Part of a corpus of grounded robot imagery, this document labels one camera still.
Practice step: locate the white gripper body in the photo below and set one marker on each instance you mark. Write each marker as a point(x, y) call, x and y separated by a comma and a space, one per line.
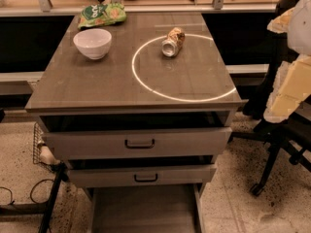
point(300, 29)

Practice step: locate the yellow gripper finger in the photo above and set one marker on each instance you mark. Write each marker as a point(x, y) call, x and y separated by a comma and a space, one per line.
point(292, 85)
point(281, 23)

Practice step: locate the crushed orange soda can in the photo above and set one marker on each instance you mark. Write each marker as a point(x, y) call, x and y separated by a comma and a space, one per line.
point(173, 42)

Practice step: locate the black office chair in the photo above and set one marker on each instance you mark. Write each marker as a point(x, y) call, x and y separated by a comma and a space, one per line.
point(292, 135)

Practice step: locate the upper grey drawer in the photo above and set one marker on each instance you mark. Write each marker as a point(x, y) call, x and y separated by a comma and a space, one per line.
point(137, 143)

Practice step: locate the grey drawer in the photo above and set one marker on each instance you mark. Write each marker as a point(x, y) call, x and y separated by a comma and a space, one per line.
point(137, 143)
point(142, 176)

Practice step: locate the grey drawer cabinet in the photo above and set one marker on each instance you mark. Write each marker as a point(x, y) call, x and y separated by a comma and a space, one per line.
point(136, 87)

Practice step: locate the lower grey drawer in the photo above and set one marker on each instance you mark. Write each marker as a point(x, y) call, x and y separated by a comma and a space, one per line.
point(142, 176)

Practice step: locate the green chip bag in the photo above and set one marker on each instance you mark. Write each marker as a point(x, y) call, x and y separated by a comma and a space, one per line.
point(101, 15)

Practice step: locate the white ceramic bowl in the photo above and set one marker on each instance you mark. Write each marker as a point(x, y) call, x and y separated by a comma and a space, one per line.
point(93, 43)

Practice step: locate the black metal stand leg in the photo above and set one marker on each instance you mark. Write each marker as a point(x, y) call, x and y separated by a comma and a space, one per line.
point(45, 209)

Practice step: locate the wire mesh basket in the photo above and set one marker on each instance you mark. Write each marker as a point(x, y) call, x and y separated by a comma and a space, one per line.
point(37, 144)

